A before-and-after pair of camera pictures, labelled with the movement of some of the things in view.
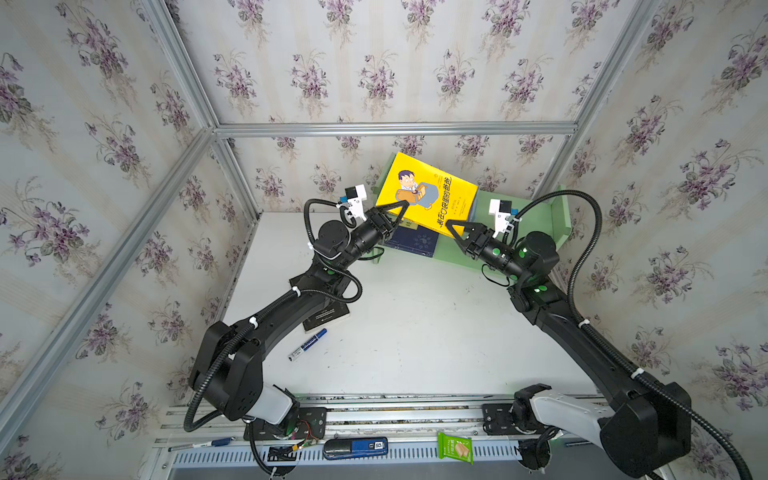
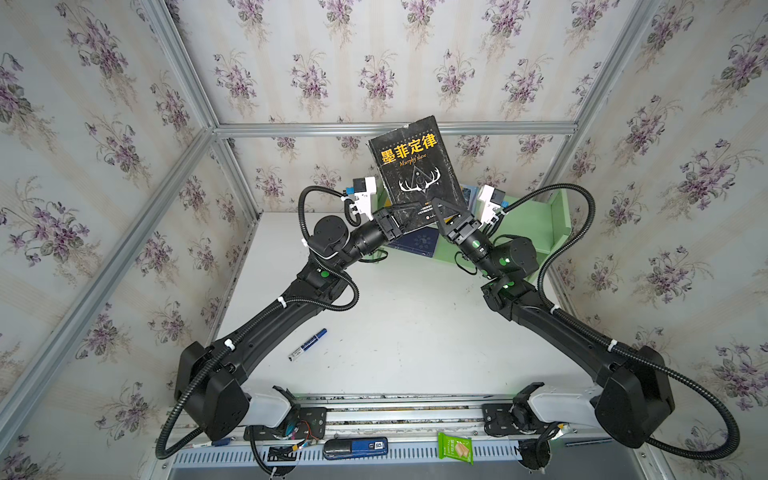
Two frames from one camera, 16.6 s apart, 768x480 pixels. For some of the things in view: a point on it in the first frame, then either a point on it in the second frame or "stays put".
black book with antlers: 329,313 → 410,169
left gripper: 377,224 stays put
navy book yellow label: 417,239 stays put
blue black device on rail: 343,448 stays put
